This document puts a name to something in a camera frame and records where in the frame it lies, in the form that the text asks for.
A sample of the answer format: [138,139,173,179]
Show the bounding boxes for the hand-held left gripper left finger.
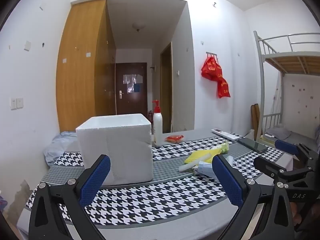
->
[28,154,111,240]

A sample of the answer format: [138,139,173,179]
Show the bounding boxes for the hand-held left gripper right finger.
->
[212,154,298,240]

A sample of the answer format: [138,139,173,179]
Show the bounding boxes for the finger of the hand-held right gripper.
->
[253,156,316,181]
[274,139,318,161]

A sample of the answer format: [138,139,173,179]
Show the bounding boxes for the green tissue packet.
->
[212,141,230,155]

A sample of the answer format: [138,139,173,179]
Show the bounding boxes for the white foam box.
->
[76,113,153,186]

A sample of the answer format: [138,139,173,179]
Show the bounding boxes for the yellow foam fruit net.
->
[184,148,220,164]

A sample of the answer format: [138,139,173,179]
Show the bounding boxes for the black smartphone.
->
[237,137,268,153]

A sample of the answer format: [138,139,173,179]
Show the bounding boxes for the grey sock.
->
[194,155,235,178]

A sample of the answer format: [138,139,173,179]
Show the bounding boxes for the wooden boards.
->
[251,104,260,140]

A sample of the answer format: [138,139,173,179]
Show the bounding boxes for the white remote control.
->
[211,128,243,141]

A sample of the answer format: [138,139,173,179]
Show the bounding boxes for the light blue cloth pile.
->
[44,131,80,165]

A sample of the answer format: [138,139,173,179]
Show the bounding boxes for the houndstooth tablecloth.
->
[16,127,295,240]

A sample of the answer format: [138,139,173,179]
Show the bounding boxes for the red snack packet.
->
[164,134,184,143]

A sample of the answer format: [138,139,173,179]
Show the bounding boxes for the white lotion pump bottle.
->
[152,100,163,147]

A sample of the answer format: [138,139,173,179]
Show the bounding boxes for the grey metal bunk bed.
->
[253,31,320,155]

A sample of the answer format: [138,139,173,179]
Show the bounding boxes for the red plastic bag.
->
[216,76,231,99]
[201,56,223,82]

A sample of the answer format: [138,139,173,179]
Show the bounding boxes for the dark brown entrance door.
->
[115,62,148,115]

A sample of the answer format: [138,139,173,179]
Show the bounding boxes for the wooden wardrobe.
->
[55,0,117,133]

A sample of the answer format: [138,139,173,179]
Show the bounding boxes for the white double wall socket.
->
[10,98,24,110]

